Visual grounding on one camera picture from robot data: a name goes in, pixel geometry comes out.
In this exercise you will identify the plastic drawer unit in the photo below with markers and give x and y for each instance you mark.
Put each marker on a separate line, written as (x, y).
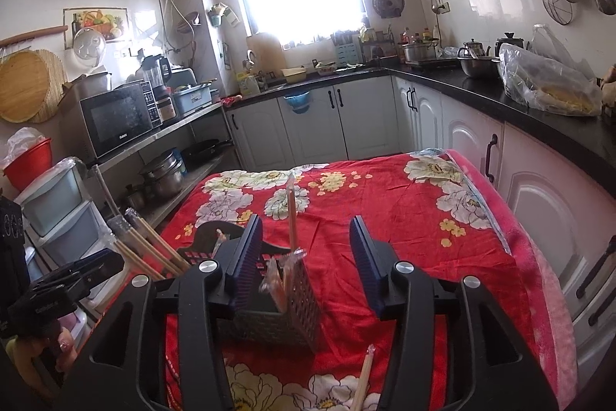
(53, 209)

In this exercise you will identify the steel cooking pot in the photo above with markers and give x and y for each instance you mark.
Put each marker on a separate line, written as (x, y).
(419, 52)

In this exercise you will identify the yellow plastic basin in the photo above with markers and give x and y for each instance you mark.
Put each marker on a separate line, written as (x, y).
(293, 75)

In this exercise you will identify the round wooden cutting board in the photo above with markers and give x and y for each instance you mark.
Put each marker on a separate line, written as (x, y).
(21, 86)

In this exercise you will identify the steel basin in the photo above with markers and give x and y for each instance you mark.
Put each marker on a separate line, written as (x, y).
(479, 66)

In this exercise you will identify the blue dish tub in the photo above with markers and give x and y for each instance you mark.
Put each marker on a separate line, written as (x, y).
(192, 98)

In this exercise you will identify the dark kettle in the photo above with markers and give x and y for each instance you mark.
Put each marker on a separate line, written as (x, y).
(509, 41)

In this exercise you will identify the white kitchen cabinets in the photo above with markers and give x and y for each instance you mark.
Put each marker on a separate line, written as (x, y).
(365, 122)

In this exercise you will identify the metal kitchen shelf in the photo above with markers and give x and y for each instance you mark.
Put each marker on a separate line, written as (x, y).
(192, 118)

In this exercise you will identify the black kitchen countertop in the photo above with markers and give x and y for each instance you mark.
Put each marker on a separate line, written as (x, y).
(529, 122)

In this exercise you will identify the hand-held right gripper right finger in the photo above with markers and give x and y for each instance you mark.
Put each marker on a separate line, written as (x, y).
(365, 271)

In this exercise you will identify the person's left hand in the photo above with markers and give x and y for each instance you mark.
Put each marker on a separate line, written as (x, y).
(62, 351)

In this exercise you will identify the steel teapot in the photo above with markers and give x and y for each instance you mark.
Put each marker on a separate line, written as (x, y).
(474, 49)

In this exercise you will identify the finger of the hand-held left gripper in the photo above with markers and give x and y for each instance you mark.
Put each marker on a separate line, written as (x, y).
(86, 274)

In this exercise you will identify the black frying pan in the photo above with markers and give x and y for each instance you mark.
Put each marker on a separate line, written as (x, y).
(207, 148)

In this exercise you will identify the blue plastic bowl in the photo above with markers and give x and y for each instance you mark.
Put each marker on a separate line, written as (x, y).
(296, 102)

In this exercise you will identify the black microwave oven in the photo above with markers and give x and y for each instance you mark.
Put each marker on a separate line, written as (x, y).
(118, 119)

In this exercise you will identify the induction cooker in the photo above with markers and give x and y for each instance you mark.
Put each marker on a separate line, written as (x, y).
(433, 63)

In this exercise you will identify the wooden rolling pin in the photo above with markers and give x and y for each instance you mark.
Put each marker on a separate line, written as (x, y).
(33, 36)

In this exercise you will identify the black blender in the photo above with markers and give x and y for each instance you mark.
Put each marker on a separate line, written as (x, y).
(154, 76)

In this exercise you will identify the wooden chopstick pair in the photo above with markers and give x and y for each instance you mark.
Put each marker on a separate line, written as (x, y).
(363, 382)
(163, 247)
(292, 218)
(276, 290)
(134, 257)

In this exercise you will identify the red plastic bucket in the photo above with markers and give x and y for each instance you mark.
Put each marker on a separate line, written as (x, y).
(31, 165)

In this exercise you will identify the pale blue knife rack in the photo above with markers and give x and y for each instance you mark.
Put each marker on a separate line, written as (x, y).
(349, 50)

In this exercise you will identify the small steel pot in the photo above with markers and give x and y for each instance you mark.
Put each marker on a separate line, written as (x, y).
(134, 196)

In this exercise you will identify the fruit picture tile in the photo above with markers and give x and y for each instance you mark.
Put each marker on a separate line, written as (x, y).
(96, 23)

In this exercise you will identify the person's left forearm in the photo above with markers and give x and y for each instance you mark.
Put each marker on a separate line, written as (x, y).
(29, 363)

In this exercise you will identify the pink blanket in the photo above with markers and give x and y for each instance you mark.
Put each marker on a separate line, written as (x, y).
(534, 276)

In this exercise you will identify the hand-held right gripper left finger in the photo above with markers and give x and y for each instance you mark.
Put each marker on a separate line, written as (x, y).
(248, 266)

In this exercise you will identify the round woven mat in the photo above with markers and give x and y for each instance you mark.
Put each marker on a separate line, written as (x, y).
(57, 79)

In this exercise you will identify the stacked steel pots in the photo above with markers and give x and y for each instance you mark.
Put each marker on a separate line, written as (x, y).
(163, 175)

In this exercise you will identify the red floral blanket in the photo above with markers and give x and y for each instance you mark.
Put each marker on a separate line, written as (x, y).
(409, 223)

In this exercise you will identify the clear plastic bag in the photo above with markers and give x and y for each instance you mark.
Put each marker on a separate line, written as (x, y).
(544, 79)

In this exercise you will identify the grey plastic utensil holder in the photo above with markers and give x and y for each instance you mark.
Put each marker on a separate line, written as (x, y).
(298, 314)

